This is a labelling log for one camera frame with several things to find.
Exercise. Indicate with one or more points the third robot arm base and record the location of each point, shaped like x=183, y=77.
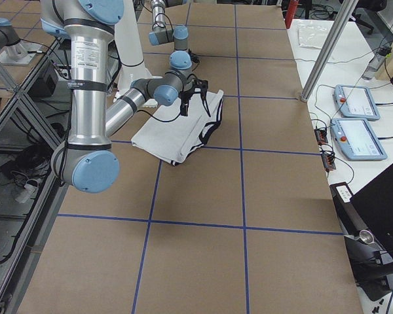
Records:
x=12, y=50

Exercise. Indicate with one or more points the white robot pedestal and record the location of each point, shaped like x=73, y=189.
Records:
x=131, y=55

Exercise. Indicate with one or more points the orange circuit board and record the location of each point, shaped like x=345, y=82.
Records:
x=328, y=160
x=321, y=136

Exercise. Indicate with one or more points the clear plastic bag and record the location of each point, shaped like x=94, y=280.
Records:
x=312, y=36

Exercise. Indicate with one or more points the aluminium frame rail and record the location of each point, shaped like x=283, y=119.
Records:
x=30, y=194

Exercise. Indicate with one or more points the blue teach pendant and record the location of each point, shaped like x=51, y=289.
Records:
x=355, y=102
x=356, y=139

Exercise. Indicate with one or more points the blue teach pendant near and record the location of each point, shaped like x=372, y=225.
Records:
x=356, y=139

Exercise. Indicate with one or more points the grey t-shirt with cartoon print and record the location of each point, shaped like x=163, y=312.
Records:
x=172, y=137

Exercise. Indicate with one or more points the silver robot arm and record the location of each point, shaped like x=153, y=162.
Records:
x=85, y=159
x=164, y=32

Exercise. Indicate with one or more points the black monitor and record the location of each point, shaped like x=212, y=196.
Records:
x=374, y=204

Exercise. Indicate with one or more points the orange circuit board near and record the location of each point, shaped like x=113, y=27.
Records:
x=328, y=160

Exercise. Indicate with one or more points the orange circuit board far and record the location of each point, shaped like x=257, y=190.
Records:
x=321, y=136

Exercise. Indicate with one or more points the aluminium frame post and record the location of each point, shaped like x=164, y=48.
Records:
x=333, y=36

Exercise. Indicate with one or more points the red cylinder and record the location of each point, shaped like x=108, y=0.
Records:
x=290, y=13

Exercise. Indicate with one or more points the blue teach pendant far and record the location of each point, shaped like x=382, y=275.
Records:
x=355, y=102

